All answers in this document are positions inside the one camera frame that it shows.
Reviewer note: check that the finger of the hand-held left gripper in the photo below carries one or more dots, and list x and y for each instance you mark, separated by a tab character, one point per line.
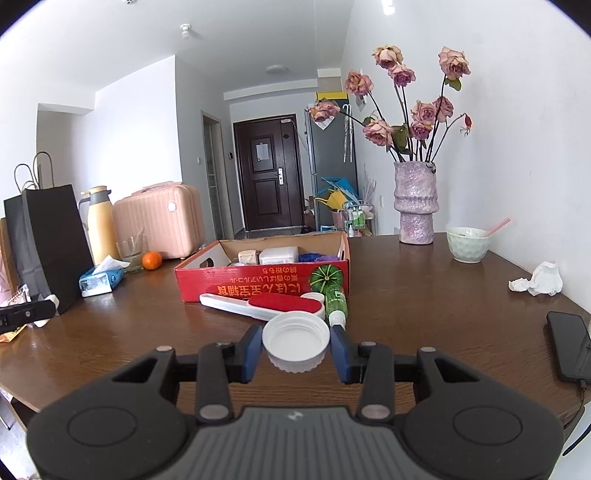
27	314

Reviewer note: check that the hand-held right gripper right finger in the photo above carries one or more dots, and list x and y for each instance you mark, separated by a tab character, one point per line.
340	357

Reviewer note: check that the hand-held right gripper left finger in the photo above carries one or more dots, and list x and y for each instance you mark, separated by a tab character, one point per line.
251	355

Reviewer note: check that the large white lid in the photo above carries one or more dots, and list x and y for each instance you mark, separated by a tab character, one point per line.
295	350

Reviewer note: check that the red cardboard box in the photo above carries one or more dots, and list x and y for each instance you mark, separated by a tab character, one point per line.
258	282

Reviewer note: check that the small white box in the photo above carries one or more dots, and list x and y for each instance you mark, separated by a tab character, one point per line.
248	257

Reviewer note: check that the purple lid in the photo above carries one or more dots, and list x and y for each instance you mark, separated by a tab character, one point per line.
327	259

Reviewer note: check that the clear plastic container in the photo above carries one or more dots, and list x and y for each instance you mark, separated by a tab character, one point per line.
278	255

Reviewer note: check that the blue lid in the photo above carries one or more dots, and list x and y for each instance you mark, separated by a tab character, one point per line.
307	256

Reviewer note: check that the orange snack packet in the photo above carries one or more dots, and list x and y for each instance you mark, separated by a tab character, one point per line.
10	337

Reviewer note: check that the green spray bottle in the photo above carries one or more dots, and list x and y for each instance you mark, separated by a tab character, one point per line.
336	301

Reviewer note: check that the red and white lint brush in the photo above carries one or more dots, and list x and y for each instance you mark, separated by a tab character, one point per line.
286	305

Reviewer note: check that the brown paper bag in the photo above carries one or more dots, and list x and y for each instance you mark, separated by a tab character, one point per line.
5	244

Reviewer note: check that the black paper bag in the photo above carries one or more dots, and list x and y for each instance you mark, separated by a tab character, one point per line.
51	244

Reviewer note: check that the blue tissue pack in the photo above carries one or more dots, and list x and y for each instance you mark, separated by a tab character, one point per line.
99	281

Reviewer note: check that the yellow thermos jug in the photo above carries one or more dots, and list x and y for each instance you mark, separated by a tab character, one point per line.
104	230

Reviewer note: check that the clear drinking glass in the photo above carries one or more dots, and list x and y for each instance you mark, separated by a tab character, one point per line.
131	251

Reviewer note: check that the orange fruit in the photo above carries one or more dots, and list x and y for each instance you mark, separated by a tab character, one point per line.
152	261

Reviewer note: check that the white trolley with bottles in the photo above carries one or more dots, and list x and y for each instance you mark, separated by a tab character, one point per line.
360	219

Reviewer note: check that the pink suitcase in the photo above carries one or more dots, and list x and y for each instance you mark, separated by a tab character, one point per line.
157	221

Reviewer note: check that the pale green bowl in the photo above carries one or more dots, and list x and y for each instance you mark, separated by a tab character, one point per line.
467	247

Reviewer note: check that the dark brown entrance door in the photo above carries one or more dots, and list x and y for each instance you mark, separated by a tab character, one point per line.
268	184

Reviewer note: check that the pink ceramic vase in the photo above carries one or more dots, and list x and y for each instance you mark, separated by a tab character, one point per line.
415	203

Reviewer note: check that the interior glass door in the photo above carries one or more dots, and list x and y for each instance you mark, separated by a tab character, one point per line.
212	175

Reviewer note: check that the pink spoon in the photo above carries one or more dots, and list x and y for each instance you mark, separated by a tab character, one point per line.
498	226

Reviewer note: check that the grey refrigerator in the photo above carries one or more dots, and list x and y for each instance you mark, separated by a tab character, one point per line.
328	152

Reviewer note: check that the crumpled white tissue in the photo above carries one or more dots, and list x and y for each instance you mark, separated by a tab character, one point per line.
542	279

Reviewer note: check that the clear umbrella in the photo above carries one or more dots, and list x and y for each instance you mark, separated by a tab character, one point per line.
348	134

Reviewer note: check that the black smartphone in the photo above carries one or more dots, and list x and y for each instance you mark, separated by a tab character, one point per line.
570	346

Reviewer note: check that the paper on refrigerator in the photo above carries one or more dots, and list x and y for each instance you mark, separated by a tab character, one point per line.
324	123

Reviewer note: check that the yellow and black box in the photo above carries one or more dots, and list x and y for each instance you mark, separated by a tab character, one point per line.
331	95

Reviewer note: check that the dried pink roses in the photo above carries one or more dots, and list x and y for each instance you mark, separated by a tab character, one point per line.
406	92

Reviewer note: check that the round ceiling lamp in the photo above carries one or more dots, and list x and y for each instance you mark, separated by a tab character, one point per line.
277	69

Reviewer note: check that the ceiling sprinkler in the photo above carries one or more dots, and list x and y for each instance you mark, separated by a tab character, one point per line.
185	30

